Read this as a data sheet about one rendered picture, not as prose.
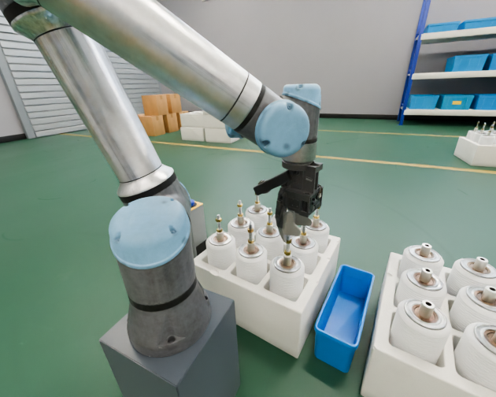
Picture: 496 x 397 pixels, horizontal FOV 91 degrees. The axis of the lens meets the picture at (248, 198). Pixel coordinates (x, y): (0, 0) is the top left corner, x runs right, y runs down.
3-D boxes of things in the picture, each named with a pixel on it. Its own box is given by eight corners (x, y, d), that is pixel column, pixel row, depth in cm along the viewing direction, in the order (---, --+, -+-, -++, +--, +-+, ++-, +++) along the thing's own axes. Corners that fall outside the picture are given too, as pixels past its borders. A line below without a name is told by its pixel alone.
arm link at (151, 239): (116, 313, 37) (90, 238, 31) (134, 257, 48) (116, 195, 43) (198, 298, 39) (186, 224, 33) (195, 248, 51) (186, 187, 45)
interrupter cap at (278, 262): (292, 278, 63) (292, 276, 63) (268, 266, 67) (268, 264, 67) (305, 262, 68) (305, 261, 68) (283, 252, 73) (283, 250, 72)
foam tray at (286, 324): (297, 359, 69) (301, 313, 61) (195, 302, 88) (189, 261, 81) (334, 275, 98) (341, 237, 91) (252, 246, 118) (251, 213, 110)
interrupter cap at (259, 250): (252, 240, 79) (252, 239, 78) (268, 251, 73) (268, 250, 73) (233, 250, 74) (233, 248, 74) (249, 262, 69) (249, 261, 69)
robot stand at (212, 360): (199, 474, 49) (176, 387, 36) (135, 425, 56) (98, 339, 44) (240, 384, 63) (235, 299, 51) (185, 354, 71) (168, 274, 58)
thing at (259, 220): (272, 251, 102) (273, 213, 94) (250, 256, 100) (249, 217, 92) (264, 239, 110) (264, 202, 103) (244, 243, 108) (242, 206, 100)
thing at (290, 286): (290, 330, 69) (294, 281, 62) (263, 312, 75) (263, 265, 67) (306, 308, 76) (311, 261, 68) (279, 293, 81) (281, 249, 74)
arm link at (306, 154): (275, 142, 52) (294, 135, 58) (274, 162, 54) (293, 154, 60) (307, 146, 48) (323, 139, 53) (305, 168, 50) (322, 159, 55)
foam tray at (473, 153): (527, 168, 203) (538, 147, 195) (470, 165, 215) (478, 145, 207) (501, 157, 236) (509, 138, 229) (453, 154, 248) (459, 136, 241)
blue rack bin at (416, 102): (405, 106, 449) (408, 94, 440) (430, 106, 434) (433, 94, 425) (408, 109, 408) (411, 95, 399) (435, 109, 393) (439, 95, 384)
